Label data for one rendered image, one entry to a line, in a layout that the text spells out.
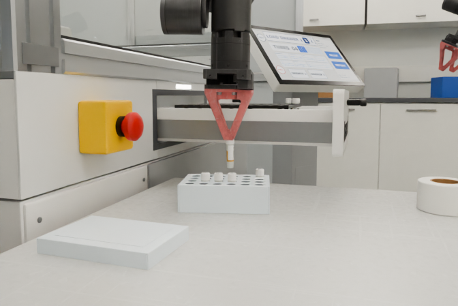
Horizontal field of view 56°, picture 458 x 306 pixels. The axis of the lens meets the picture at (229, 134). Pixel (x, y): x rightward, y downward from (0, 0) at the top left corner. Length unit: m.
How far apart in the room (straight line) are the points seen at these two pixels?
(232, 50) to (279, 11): 1.90
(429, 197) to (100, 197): 0.46
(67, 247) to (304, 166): 1.49
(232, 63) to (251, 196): 0.18
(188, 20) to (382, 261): 0.39
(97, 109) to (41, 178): 0.11
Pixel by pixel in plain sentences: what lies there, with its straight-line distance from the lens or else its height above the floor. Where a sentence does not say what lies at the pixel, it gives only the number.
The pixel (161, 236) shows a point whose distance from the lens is 0.45.
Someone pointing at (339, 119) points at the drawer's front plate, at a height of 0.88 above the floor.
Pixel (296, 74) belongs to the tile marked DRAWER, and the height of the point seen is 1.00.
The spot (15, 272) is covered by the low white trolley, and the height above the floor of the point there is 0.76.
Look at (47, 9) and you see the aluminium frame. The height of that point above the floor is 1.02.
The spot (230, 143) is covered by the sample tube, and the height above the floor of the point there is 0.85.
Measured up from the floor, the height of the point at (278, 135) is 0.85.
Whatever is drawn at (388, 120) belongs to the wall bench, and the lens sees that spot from 3.74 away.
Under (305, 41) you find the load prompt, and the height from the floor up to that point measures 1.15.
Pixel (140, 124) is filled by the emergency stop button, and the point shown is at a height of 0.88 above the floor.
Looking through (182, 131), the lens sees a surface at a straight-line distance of 0.80.
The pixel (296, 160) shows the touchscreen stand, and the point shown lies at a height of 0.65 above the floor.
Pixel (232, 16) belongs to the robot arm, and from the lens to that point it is 0.61.
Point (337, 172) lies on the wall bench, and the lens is 3.77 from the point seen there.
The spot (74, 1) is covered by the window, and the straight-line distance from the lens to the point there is 0.66.
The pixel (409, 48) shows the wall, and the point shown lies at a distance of 4.50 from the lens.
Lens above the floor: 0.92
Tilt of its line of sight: 5 degrees down
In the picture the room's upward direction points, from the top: straight up
